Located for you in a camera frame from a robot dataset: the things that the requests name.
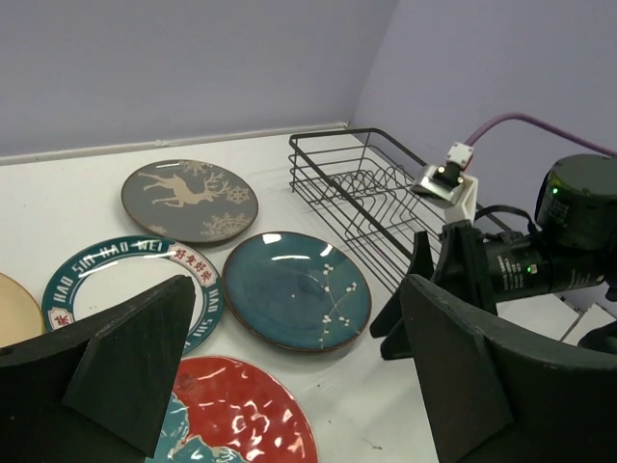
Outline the black wire dish rack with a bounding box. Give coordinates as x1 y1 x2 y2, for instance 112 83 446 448
288 127 515 294

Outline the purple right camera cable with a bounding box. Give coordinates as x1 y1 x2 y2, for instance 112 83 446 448
465 112 617 158

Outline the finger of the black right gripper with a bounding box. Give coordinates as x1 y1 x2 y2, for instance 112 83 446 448
380 318 414 361

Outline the grey deer plate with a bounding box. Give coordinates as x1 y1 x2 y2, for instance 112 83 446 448
121 159 259 245

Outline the beige bird plate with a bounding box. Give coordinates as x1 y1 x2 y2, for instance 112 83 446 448
0 274 45 347

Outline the red and teal plate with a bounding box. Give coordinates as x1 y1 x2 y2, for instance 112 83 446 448
150 356 319 463

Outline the white plate green text rim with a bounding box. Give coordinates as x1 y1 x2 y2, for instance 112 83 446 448
40 235 224 355

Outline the dark teal blossom plate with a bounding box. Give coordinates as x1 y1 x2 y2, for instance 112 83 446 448
223 231 372 353

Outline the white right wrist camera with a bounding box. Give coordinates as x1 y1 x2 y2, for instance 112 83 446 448
411 143 479 224

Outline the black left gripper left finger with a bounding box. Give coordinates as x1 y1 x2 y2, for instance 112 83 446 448
1 275 196 462

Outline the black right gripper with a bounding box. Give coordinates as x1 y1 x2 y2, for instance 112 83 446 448
369 154 616 339

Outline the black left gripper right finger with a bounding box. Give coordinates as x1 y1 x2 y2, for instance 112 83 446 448
401 275 616 462

